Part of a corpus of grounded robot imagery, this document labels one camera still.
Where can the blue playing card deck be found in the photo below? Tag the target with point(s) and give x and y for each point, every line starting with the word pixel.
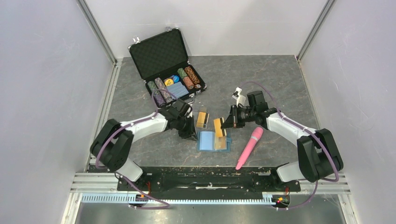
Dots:
pixel 178 89

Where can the pink poker chip stack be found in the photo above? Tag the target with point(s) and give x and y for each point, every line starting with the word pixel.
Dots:
pixel 188 82

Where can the dark green chip stack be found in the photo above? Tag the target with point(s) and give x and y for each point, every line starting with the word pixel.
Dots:
pixel 157 94

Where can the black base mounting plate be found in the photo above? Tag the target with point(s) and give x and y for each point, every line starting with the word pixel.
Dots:
pixel 161 179

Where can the green poker chip stack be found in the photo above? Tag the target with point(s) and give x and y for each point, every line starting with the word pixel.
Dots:
pixel 181 72

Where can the black poker chip case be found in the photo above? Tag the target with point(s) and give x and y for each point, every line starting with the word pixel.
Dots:
pixel 161 56

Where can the clear card box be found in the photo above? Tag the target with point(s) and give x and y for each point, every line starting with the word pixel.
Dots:
pixel 203 109

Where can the pink cylindrical tool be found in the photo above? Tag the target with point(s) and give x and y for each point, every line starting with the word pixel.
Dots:
pixel 250 147

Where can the orange brown chip stack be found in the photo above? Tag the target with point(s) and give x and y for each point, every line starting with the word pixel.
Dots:
pixel 192 75

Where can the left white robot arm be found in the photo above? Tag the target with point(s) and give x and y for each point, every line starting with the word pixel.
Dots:
pixel 112 145

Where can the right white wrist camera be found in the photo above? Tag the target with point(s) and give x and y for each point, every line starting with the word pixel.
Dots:
pixel 237 95

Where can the gold card stack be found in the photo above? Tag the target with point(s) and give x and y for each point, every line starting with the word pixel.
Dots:
pixel 202 120

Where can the gold credit card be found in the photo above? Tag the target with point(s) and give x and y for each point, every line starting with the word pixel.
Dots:
pixel 220 143
pixel 219 131

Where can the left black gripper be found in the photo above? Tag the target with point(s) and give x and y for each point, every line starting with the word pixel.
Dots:
pixel 190 133

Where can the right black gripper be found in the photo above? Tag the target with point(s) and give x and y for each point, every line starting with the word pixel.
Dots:
pixel 233 120

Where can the blue leather card holder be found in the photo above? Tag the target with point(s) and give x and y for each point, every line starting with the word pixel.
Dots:
pixel 205 142

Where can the yellow dealer chip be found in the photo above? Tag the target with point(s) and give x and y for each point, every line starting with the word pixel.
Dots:
pixel 169 82

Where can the purple grey chip stack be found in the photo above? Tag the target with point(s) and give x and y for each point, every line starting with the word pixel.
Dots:
pixel 160 85

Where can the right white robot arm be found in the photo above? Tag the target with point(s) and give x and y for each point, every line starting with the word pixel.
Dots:
pixel 317 152

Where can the white cable duct strip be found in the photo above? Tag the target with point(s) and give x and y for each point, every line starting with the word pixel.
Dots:
pixel 139 199

